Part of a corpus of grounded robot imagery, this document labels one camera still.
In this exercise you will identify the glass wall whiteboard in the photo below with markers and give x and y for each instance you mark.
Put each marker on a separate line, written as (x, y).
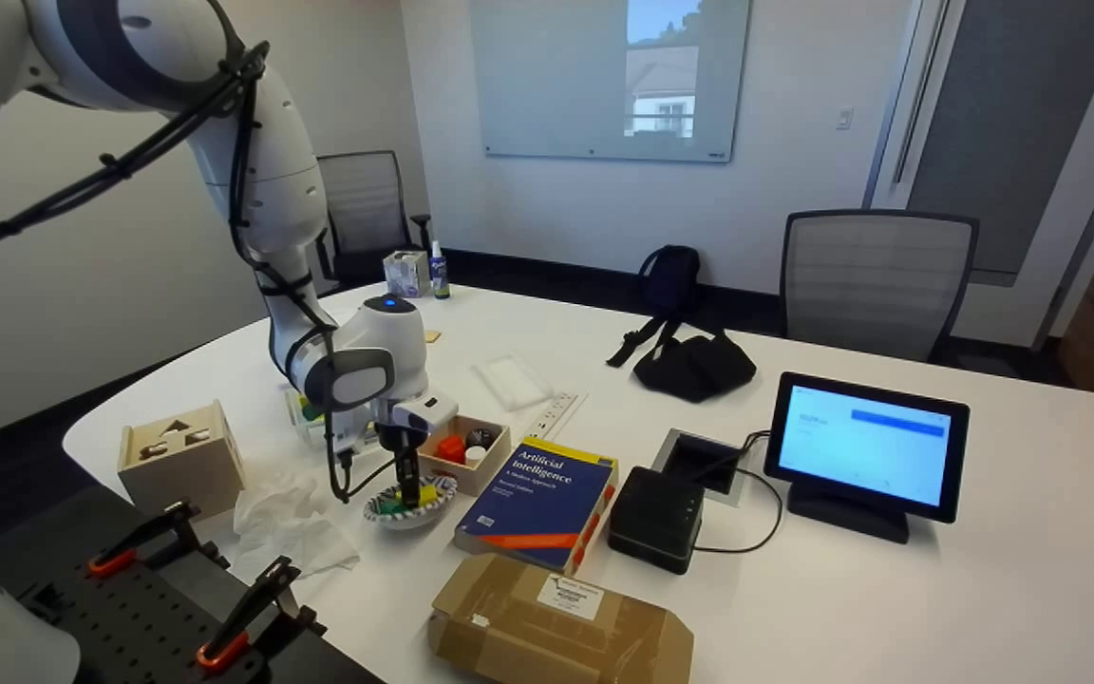
(548, 79)

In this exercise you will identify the black rectangular box device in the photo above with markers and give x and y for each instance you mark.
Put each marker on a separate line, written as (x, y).
(655, 520)

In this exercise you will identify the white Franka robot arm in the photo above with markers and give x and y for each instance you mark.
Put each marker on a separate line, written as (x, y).
(267, 166)

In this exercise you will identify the green toy block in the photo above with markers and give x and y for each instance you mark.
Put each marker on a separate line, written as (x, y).
(386, 514)

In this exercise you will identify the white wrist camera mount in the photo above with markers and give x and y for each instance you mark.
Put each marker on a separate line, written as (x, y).
(426, 412)

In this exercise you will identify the tablet screen on stand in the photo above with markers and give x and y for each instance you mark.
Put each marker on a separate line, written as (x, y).
(872, 441)

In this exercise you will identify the crumpled white plastic wrap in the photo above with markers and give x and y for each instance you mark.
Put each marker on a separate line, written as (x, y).
(296, 526)

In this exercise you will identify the wooden shape sorter box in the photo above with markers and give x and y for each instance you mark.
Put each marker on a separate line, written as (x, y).
(180, 476)

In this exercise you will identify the blue book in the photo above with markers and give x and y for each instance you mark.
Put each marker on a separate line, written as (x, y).
(535, 498)

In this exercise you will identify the clear tissue box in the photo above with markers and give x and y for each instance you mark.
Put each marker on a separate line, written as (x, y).
(406, 272)

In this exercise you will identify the small spray bottle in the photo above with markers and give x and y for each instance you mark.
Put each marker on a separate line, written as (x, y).
(440, 272)

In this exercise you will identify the yellow sticky note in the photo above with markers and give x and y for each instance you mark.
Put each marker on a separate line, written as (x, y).
(434, 340)

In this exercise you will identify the small open wooden box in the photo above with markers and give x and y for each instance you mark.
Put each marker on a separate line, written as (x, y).
(489, 473)

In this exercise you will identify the red toy block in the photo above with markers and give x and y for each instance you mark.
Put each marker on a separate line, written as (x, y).
(451, 446)

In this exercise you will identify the black mesh armchair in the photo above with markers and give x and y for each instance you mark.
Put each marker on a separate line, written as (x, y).
(363, 211)

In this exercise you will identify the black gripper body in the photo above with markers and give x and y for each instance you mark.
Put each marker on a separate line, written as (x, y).
(400, 441)

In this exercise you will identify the white toy ball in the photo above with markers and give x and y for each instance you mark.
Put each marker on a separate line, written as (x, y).
(477, 459)

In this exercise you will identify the grey mesh office chair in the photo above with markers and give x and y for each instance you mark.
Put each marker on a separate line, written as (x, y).
(874, 287)

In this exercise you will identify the brown cardboard package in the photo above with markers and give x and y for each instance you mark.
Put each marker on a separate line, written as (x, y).
(548, 631)

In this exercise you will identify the yellow toy block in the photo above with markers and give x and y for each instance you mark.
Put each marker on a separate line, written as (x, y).
(431, 497)

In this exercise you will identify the black backpack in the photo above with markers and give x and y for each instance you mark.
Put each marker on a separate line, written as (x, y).
(669, 280)

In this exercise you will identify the clear plastic ruler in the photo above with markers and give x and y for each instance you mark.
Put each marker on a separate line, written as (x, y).
(558, 415)

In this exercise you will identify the white folded napkin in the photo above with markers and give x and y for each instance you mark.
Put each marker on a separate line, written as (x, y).
(510, 381)

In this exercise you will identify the black perforated mounting board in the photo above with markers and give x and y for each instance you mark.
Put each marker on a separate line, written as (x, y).
(130, 621)

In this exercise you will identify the bowl of colourful items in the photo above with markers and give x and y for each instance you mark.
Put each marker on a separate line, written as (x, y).
(434, 520)

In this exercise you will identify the black orange clamp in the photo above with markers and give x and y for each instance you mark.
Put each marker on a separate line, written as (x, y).
(258, 614)
(141, 536)

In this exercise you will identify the frosted glass door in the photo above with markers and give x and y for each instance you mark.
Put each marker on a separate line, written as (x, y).
(1015, 128)

